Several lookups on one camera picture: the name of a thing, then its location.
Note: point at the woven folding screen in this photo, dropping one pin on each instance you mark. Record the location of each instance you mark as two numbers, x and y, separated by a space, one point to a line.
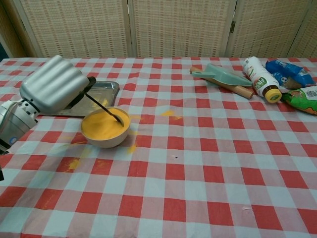
173 27

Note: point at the green snack bag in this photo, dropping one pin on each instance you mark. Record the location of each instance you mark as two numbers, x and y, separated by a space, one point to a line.
302 99

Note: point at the yellow bowl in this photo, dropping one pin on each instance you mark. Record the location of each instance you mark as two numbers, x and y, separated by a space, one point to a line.
104 131

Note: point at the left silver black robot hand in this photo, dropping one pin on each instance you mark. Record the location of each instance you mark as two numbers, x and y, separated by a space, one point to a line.
52 84

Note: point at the black spoon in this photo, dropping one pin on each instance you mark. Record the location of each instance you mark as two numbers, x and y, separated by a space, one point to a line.
109 112

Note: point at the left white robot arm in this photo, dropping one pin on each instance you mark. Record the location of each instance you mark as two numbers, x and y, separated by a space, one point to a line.
15 124

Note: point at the green plastic dustpan scoop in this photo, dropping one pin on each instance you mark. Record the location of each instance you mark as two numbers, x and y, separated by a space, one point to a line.
223 77

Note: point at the red white checkered tablecloth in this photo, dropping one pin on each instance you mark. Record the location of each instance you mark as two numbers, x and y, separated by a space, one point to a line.
173 173

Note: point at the wooden rolling pin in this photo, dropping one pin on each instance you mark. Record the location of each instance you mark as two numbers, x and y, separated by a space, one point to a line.
244 92

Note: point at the blue snack bag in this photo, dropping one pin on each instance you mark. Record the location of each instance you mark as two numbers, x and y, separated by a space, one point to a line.
289 72

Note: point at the white bottle with yellow cap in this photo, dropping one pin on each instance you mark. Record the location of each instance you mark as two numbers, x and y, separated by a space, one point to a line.
258 77

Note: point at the rectangular metal tray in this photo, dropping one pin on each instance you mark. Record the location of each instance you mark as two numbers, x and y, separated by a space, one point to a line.
104 91

